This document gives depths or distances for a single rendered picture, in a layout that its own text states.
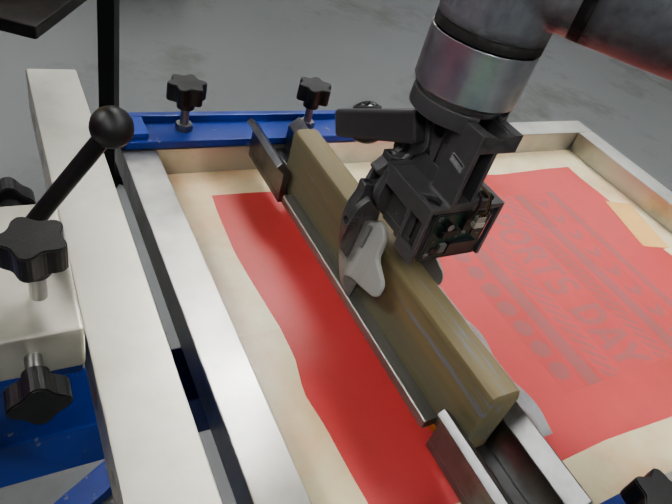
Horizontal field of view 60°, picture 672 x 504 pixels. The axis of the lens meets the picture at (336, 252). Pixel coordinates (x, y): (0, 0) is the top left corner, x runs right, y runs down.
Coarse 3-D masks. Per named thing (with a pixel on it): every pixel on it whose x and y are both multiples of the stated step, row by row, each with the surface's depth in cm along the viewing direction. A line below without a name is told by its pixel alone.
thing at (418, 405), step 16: (288, 208) 63; (304, 224) 61; (320, 240) 59; (320, 256) 58; (336, 272) 56; (336, 288) 55; (352, 304) 53; (368, 320) 52; (368, 336) 51; (384, 336) 51; (384, 352) 50; (384, 368) 50; (400, 368) 49; (400, 384) 48; (416, 384) 48; (416, 400) 47; (416, 416) 46; (432, 416) 46
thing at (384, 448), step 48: (288, 336) 54; (336, 336) 55; (336, 384) 51; (384, 384) 52; (528, 384) 57; (624, 384) 60; (336, 432) 47; (384, 432) 49; (576, 432) 54; (624, 432) 55; (384, 480) 45; (432, 480) 46
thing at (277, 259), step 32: (256, 192) 70; (512, 192) 85; (576, 192) 90; (224, 224) 64; (256, 224) 65; (288, 224) 66; (608, 224) 85; (256, 256) 61; (288, 256) 62; (448, 256) 69; (256, 288) 58; (288, 288) 59; (320, 288) 60; (448, 288) 65; (288, 320) 55
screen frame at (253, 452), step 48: (336, 144) 76; (384, 144) 80; (528, 144) 95; (576, 144) 100; (144, 192) 59; (624, 192) 93; (144, 240) 58; (192, 240) 55; (192, 288) 51; (192, 336) 47; (240, 384) 44; (240, 432) 41; (240, 480) 40; (288, 480) 40
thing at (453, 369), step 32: (288, 160) 64; (320, 160) 59; (288, 192) 65; (320, 192) 59; (352, 192) 55; (320, 224) 59; (384, 256) 50; (384, 288) 50; (416, 288) 47; (384, 320) 51; (416, 320) 47; (448, 320) 45; (416, 352) 48; (448, 352) 44; (480, 352) 43; (448, 384) 44; (480, 384) 41; (512, 384) 42; (480, 416) 42
